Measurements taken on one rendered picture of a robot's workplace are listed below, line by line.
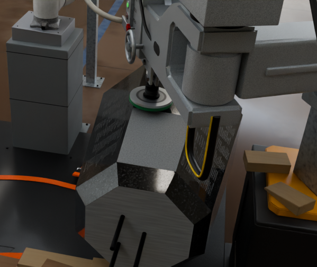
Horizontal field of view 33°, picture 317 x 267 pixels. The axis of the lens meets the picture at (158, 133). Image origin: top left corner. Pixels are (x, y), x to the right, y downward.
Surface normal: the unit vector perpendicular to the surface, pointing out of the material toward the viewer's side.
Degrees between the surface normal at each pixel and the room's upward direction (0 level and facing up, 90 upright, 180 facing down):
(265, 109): 0
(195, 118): 90
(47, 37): 90
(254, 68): 90
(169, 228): 90
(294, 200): 11
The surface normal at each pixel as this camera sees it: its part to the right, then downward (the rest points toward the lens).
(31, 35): -0.13, 0.52
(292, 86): 0.35, 0.53
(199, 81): -0.48, 0.43
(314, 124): -0.92, 0.14
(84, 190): -0.60, -0.27
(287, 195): -0.02, -0.92
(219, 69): 0.12, 0.54
